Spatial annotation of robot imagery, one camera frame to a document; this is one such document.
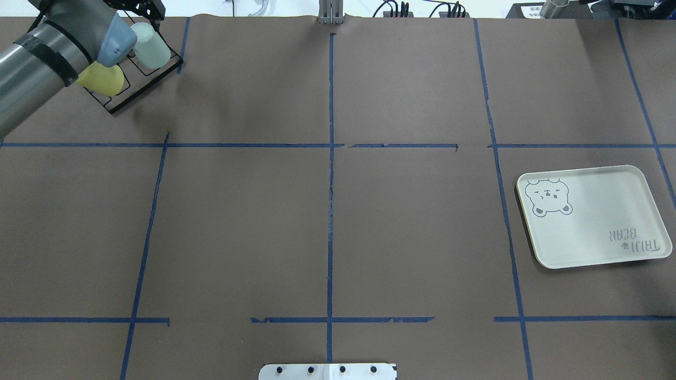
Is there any pale green cup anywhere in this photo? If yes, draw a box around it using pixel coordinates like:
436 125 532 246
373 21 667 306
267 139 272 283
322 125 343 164
131 22 171 70

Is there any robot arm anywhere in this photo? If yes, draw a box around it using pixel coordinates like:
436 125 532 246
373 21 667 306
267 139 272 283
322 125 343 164
1 1 137 138

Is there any cream bear tray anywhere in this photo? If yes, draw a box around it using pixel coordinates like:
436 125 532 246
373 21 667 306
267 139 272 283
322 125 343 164
516 165 673 269

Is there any yellow cup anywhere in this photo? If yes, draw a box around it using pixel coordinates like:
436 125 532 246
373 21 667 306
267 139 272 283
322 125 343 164
76 62 125 97

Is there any metal cylinder can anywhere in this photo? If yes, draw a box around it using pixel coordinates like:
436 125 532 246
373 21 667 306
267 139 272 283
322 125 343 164
539 0 570 19

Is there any aluminium frame post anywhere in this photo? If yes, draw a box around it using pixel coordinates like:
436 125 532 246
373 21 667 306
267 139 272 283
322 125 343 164
318 0 345 25

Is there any white pedestal column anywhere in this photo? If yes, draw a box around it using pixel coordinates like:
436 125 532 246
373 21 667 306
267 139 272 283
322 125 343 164
258 363 398 379

